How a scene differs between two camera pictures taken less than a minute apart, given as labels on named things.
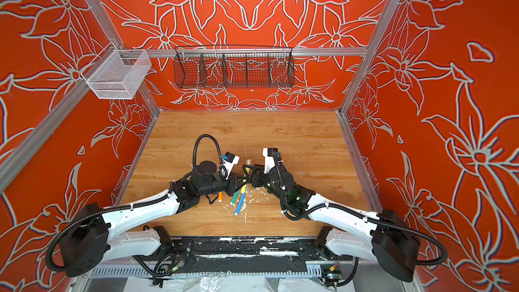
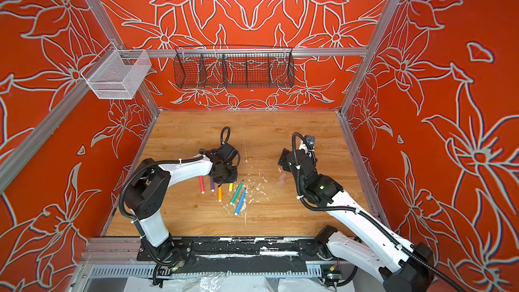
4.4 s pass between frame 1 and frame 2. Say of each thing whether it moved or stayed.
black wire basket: stayed
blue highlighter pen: stayed
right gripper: moved
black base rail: stayed
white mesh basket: stayed
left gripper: moved
